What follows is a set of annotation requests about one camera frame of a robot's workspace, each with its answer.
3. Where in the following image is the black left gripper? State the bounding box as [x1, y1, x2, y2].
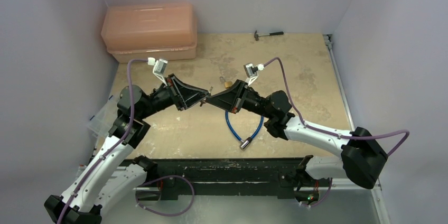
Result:
[138, 74, 209, 120]

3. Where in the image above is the brass padlock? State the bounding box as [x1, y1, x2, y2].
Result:
[220, 77, 233, 89]

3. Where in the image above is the blue cable lock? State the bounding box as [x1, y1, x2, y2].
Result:
[225, 111, 264, 151]

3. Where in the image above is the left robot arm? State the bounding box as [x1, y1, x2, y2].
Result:
[44, 74, 210, 223]

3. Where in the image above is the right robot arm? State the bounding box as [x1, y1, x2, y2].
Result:
[206, 80, 388, 189]

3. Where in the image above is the pink plastic toolbox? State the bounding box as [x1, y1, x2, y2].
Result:
[101, 2, 198, 63]

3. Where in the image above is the clear plastic screw organizer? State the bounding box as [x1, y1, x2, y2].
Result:
[87, 95, 119, 138]

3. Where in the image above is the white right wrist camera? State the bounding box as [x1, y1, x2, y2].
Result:
[244, 63, 265, 86]

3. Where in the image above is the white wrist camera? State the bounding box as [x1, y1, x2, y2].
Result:
[147, 57, 168, 85]
[244, 63, 265, 86]

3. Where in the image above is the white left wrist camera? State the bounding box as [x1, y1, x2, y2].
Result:
[147, 57, 168, 85]

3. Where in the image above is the small black-handled hammer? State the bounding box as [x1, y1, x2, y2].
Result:
[254, 30, 284, 41]

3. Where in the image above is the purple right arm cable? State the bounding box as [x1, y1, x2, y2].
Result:
[263, 57, 410, 209]

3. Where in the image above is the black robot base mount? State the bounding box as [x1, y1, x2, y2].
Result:
[120, 156, 337, 202]

